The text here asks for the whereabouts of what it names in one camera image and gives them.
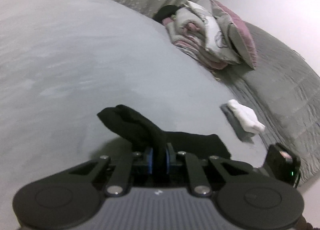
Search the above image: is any white folded garment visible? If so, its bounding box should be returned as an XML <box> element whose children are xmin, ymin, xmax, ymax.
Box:
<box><xmin>227</xmin><ymin>99</ymin><xmax>265</xmax><ymax>134</ymax></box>

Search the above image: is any grey quilted bedspread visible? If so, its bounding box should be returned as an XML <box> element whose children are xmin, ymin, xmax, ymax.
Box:
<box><xmin>219</xmin><ymin>23</ymin><xmax>319</xmax><ymax>186</ymax></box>

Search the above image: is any grey folded garment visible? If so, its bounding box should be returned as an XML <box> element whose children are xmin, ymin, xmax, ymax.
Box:
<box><xmin>220</xmin><ymin>103</ymin><xmax>255</xmax><ymax>141</ymax></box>

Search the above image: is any grey bed sheet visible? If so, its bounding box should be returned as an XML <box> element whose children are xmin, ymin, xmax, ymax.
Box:
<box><xmin>1</xmin><ymin>0</ymin><xmax>266</xmax><ymax>229</ymax></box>

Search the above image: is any black item behind duvet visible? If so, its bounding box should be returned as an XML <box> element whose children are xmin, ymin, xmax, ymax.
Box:
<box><xmin>152</xmin><ymin>5</ymin><xmax>179</xmax><ymax>23</ymax></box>

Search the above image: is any black t-shirt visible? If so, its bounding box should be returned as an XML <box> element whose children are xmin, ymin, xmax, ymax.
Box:
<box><xmin>97</xmin><ymin>105</ymin><xmax>231</xmax><ymax>176</ymax></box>

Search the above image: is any folded floral duvet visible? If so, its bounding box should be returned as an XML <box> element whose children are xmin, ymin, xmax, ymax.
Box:
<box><xmin>162</xmin><ymin>1</ymin><xmax>241</xmax><ymax>70</ymax></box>

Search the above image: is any pink grey pillow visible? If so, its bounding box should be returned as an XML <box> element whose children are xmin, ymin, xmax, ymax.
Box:
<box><xmin>210</xmin><ymin>0</ymin><xmax>258</xmax><ymax>69</ymax></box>

